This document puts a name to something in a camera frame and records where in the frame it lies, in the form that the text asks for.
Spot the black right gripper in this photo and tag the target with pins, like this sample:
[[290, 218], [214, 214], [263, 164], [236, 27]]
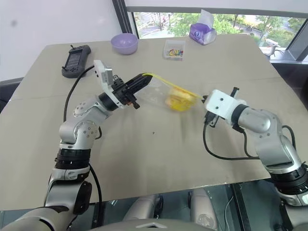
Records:
[[211, 120]]

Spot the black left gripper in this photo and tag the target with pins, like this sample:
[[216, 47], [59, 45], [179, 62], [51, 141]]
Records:
[[122, 92]]

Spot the clear bag with yellow zip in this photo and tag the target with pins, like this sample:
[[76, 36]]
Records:
[[156, 93]]

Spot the orange snack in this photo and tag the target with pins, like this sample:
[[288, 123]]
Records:
[[179, 95]]

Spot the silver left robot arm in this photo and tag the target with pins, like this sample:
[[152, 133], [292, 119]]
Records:
[[84, 110]]

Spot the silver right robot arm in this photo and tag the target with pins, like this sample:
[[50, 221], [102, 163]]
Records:
[[260, 120]]

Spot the purple bowl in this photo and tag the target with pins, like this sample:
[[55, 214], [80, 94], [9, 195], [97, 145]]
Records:
[[124, 44]]

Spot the clear box of coloured bits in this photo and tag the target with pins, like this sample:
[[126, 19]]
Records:
[[174, 50]]

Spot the purple tissue pack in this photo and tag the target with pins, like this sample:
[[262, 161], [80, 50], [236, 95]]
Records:
[[201, 33]]

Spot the black handheld controller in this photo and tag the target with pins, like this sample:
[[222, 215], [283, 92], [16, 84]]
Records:
[[74, 61]]

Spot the dark panel by window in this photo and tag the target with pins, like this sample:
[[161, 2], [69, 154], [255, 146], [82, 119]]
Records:
[[299, 50]]

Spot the grey rounded robot leg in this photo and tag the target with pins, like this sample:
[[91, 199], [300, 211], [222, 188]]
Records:
[[204, 207], [142, 208]]

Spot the grey robot torso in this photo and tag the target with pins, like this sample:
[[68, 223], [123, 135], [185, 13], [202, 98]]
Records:
[[149, 226]]

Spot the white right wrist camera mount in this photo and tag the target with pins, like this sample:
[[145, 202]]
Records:
[[220, 103]]

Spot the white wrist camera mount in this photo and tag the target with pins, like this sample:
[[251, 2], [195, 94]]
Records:
[[106, 74], [220, 103]]

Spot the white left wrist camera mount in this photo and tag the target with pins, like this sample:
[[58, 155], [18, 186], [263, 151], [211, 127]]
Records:
[[106, 74]]

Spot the dark grey window frame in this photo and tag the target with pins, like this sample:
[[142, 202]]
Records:
[[216, 11]]

